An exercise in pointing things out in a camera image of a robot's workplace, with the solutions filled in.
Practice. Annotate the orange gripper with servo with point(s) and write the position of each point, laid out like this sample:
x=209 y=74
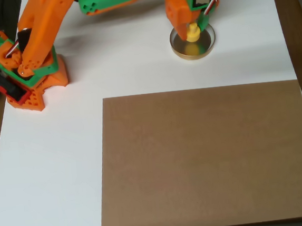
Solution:
x=176 y=16

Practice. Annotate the small yellow plastic piece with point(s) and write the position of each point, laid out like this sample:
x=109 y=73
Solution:
x=194 y=35

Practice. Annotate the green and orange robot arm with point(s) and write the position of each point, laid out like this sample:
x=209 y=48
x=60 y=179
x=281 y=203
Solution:
x=43 y=27

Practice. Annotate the orange robot base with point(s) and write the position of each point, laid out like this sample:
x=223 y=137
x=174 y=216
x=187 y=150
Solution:
x=55 y=79

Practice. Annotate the round shallow metal dish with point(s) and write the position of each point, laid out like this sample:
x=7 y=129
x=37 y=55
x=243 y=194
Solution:
x=193 y=57

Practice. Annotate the brown cardboard board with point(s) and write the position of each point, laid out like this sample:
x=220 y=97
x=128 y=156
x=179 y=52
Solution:
x=202 y=156

